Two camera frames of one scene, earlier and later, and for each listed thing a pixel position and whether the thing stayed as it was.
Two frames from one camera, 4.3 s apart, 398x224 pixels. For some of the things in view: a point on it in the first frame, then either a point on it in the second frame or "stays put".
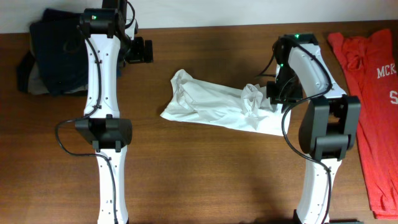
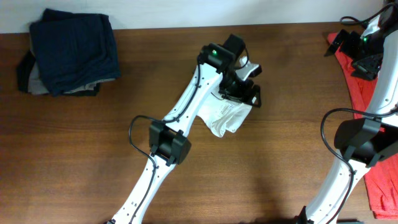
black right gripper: [277, 95] to [369, 70]
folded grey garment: [37, 87] stays put
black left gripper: [139, 55] to [243, 95]
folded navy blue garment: [60, 51] stays put
